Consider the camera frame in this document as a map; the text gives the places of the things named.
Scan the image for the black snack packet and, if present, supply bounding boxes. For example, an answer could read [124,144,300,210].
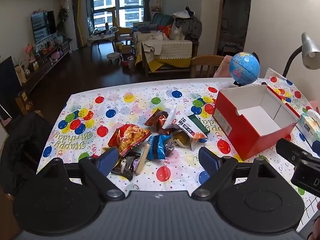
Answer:
[111,152,142,180]

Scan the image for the red cardboard box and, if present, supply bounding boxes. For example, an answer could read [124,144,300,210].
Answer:
[212,84,300,161]

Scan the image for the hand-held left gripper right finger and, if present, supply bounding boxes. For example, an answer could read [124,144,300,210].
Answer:
[190,147,278,202]

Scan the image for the round coffee table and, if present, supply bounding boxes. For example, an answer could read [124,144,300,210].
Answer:
[87,29,119,53]

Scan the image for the white round stool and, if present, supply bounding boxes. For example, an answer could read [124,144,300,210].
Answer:
[107,52,122,64]

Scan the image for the yellow snack packet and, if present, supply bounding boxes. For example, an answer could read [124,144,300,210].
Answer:
[173,131,192,148]

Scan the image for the balloon print tablecloth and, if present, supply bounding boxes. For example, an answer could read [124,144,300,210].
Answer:
[36,69,320,233]

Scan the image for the green snack packet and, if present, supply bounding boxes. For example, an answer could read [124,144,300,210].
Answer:
[187,114,210,135]

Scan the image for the window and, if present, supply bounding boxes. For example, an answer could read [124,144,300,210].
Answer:
[85,0,144,29]

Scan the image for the green plant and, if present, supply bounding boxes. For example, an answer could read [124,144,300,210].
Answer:
[57,7,69,32]

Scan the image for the yellow giraffe chair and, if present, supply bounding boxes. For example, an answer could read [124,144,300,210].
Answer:
[107,6,133,42]

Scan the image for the television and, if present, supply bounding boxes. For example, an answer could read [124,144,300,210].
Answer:
[31,11,57,43]

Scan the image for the pile of clothes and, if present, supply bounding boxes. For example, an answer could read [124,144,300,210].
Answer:
[172,6,202,41]

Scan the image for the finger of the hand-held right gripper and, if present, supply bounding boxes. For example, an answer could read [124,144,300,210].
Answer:
[276,138,313,167]

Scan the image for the yellow curtain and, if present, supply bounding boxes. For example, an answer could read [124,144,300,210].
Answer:
[72,0,87,48]

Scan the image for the wooden chair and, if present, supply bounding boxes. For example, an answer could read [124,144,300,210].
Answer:
[190,55,225,78]

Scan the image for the brown snack packet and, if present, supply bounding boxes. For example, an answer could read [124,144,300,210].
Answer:
[144,109,178,135]

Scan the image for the grey curtain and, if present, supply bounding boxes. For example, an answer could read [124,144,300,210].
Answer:
[141,0,155,22]

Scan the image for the blue snack packet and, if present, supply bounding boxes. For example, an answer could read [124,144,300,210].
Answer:
[146,134,172,160]

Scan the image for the white packet with dark label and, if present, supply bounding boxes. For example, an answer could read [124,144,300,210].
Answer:
[176,115,209,152]

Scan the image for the yellow carton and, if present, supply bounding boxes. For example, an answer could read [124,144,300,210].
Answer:
[15,65,27,85]

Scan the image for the sausage stick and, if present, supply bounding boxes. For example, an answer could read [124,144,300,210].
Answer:
[135,142,151,175]

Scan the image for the black jacket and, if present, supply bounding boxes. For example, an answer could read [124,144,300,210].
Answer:
[0,111,58,196]

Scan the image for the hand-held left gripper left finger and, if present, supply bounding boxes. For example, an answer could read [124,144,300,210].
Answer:
[37,147,126,202]

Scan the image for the red orange fried snack bag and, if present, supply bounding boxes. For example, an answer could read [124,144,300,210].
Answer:
[108,124,152,157]

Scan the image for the low tv cabinet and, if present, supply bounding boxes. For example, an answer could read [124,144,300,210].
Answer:
[15,40,73,93]

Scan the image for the silver desk lamp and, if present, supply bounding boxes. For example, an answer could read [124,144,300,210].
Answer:
[282,32,320,78]

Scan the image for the tissue box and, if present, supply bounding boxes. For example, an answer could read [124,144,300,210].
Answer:
[296,109,320,150]

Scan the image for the white standing air conditioner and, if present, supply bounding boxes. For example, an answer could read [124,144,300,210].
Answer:
[61,0,78,53]

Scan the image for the pink flower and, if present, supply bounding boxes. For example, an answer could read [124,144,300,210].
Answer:
[24,44,36,61]

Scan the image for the white packet with red label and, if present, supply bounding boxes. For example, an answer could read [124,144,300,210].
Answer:
[164,105,184,130]

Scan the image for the pink cloth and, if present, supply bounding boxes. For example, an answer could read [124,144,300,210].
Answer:
[214,55,233,78]

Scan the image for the blue globe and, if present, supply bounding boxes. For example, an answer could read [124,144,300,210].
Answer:
[229,52,260,87]

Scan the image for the dark panel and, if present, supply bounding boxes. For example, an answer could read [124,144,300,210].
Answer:
[0,56,22,117]

